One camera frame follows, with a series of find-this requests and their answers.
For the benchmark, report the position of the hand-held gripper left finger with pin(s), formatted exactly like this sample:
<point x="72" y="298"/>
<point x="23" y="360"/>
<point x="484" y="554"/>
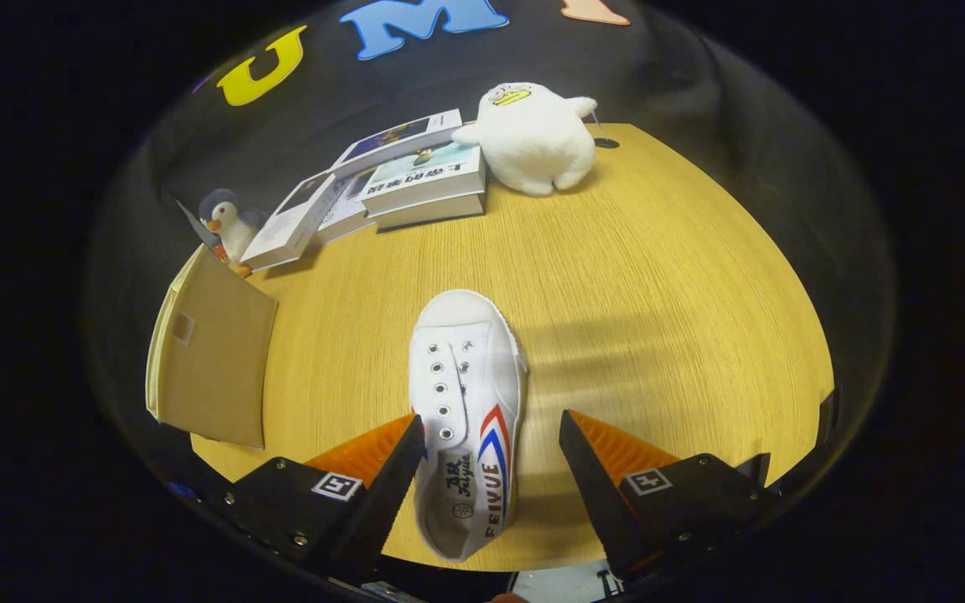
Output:
<point x="382" y="502"/>

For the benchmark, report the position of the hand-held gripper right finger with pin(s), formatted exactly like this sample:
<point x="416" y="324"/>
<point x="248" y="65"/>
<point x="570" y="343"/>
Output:
<point x="600" y="502"/>

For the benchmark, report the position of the white shoe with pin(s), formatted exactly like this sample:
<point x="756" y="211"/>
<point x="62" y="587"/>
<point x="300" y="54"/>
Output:
<point x="470" y="360"/>

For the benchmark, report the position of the beige fabric storage box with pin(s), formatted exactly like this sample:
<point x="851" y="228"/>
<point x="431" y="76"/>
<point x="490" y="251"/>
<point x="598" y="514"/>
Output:
<point x="214" y="360"/>

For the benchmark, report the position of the grey book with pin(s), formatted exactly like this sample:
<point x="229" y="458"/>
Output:
<point x="428" y="216"/>

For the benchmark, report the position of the thin white booklet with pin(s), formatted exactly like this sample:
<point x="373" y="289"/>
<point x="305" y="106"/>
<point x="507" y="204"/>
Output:
<point x="344" y="213"/>

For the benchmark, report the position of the white book with portrait cover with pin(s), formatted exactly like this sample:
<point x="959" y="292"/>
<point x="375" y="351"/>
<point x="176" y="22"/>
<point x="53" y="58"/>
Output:
<point x="290" y="222"/>

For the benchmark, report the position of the grey penguin plush toy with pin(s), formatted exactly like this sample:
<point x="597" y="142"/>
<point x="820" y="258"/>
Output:
<point x="235" y="226"/>

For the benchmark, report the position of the thick book with teal cover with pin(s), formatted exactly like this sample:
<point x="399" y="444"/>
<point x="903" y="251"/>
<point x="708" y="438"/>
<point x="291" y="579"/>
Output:
<point x="424" y="180"/>

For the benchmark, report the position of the small black disc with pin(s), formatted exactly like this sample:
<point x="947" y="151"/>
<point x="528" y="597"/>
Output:
<point x="606" y="143"/>

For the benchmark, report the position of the white duck plush toy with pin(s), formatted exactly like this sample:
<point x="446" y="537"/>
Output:
<point x="533" y="142"/>

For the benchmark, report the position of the book with blue picture cover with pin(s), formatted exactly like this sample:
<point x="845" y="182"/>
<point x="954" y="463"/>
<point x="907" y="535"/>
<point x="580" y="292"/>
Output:
<point x="403" y="134"/>

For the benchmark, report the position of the black backdrop cloth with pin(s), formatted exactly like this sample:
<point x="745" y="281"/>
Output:
<point x="683" y="75"/>

